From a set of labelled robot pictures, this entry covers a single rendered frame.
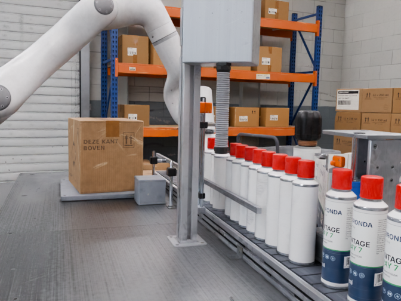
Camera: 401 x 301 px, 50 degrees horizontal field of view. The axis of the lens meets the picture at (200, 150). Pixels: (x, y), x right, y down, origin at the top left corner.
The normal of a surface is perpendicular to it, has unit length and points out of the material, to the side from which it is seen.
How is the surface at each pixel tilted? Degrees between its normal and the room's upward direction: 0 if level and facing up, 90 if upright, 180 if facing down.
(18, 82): 73
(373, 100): 90
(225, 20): 90
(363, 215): 90
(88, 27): 127
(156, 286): 0
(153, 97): 90
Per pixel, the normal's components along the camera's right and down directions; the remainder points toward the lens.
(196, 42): -0.29, 0.10
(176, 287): 0.03, -0.99
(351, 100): -0.86, 0.04
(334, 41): 0.40, 0.11
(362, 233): -0.62, 0.07
